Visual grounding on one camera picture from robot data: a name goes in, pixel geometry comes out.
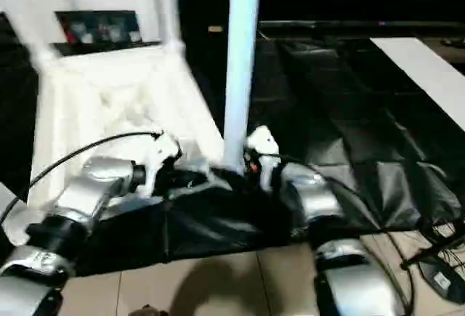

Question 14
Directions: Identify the white plastic table top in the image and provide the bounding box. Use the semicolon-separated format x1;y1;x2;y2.
0;39;233;246

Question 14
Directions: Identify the black mat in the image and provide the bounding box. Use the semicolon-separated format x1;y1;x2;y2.
0;12;465;277

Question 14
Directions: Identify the long black bar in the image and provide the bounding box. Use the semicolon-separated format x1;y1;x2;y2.
259;20;465;28

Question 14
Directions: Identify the flat white board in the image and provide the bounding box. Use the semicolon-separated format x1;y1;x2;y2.
368;36;465;131

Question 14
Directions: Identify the black left wrist camera cable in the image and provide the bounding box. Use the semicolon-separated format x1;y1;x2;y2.
0;130;165;224

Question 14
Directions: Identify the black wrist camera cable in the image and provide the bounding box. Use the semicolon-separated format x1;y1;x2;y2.
0;130;165;224
279;155;417;313

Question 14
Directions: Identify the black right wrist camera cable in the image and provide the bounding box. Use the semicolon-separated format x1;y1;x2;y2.
279;155;417;313

